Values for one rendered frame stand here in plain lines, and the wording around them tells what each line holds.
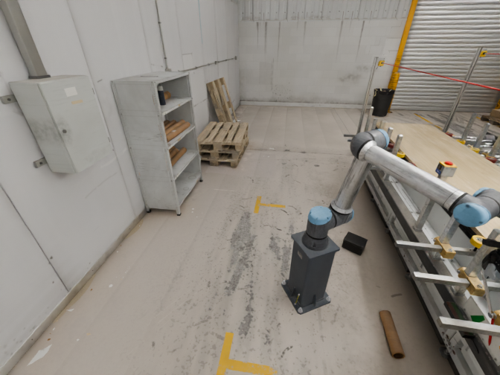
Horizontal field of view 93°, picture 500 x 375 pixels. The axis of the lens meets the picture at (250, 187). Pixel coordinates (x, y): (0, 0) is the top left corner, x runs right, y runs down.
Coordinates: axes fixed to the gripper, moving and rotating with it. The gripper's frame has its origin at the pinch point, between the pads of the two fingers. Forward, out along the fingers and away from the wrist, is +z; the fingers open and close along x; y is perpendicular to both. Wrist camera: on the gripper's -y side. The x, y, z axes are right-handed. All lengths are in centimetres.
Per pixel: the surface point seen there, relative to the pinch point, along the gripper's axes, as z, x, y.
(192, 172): 83, -233, -222
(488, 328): 14.1, -2.0, 15.3
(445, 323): 14.1, -18.0, 16.0
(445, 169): -21, 5, -61
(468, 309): 26.7, 5.3, -2.0
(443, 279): 16.0, -6.5, -9.2
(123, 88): -50, -247, -131
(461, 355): 83, 31, -12
